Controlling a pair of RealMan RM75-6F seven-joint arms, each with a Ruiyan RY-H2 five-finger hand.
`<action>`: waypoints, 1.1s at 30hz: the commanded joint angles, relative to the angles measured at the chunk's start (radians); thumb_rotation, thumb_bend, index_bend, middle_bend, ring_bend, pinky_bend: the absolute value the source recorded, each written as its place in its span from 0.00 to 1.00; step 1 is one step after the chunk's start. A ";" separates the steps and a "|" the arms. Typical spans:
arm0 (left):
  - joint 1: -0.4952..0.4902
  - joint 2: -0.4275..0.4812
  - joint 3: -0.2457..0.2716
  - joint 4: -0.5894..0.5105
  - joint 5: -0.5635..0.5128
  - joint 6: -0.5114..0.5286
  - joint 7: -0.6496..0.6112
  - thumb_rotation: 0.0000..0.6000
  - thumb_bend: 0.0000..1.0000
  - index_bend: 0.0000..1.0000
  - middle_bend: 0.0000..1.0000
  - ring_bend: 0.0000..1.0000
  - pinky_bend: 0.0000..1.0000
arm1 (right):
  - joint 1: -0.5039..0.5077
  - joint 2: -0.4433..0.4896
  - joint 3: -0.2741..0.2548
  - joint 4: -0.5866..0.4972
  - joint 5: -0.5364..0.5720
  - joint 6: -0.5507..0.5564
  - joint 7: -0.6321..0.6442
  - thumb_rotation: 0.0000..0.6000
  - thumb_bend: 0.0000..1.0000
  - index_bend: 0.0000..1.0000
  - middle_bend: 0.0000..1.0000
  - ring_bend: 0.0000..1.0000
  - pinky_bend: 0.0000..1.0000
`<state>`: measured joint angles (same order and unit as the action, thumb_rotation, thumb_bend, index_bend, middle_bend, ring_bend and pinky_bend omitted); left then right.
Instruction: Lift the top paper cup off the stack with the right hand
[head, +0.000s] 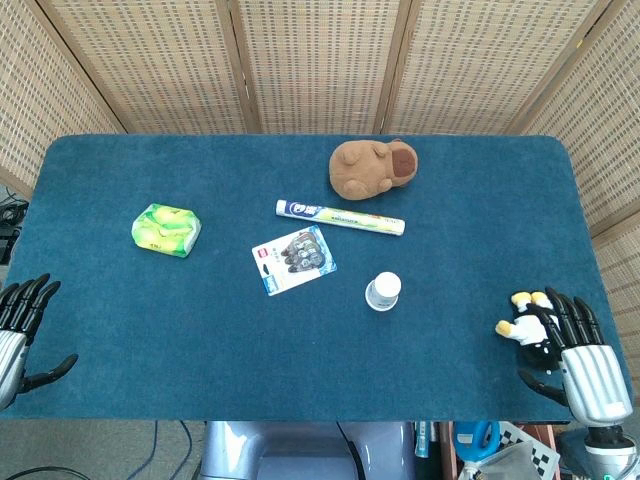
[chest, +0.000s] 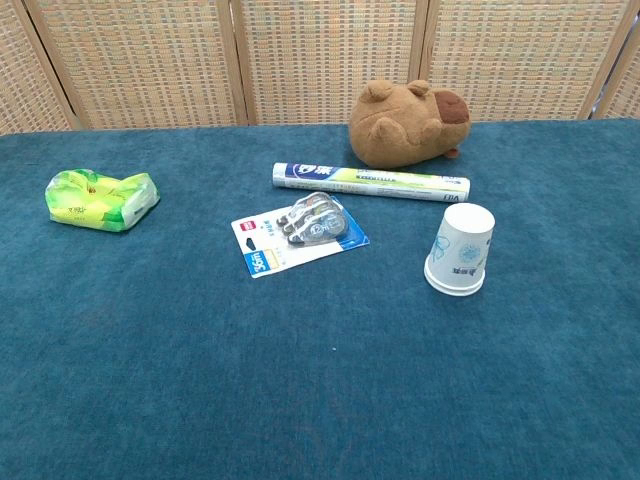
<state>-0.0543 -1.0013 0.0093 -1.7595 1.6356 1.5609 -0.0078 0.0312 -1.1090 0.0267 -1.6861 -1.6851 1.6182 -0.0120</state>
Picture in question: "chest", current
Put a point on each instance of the correction tape blister pack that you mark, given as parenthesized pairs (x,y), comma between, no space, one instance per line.
(305,235)

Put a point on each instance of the toothpaste box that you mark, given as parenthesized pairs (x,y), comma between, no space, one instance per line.
(370,181)

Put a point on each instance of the brown capybara plush toy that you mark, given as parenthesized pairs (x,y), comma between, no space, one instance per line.
(400,132)

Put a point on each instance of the blue velvet tablecloth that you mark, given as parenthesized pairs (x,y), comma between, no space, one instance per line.
(250,375)

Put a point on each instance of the woven folding screen panel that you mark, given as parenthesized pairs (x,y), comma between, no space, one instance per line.
(325,55)
(520,55)
(625,95)
(145,60)
(22,75)

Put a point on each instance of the green tissue pack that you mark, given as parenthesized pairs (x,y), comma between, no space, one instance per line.
(95,202)

